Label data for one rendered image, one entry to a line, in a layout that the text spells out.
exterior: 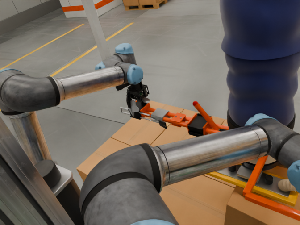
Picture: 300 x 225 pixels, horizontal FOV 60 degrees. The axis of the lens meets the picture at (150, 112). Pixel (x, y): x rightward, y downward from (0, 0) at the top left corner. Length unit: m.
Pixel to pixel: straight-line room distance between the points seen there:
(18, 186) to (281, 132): 0.52
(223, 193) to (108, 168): 1.39
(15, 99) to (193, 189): 1.26
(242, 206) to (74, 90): 0.76
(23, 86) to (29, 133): 0.22
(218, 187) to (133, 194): 1.43
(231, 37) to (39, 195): 0.62
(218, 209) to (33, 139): 1.11
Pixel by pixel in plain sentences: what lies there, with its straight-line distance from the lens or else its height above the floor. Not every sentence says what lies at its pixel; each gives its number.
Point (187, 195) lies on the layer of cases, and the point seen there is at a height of 0.54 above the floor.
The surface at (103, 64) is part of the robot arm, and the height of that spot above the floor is 1.54.
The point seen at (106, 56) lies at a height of 0.36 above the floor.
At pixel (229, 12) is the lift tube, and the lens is 0.77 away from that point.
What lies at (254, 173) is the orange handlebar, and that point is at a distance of 0.97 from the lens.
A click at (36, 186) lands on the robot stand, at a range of 0.49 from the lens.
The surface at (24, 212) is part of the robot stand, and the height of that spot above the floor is 1.62.
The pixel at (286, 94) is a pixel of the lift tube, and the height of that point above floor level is 1.46.
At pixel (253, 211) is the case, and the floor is 1.00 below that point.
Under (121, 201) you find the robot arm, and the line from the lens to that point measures 0.36.
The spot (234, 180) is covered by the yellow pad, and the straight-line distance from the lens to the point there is 1.10.
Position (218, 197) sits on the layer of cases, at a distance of 1.73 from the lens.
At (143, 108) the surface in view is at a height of 1.23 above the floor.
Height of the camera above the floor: 1.95
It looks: 35 degrees down
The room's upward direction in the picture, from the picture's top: 15 degrees counter-clockwise
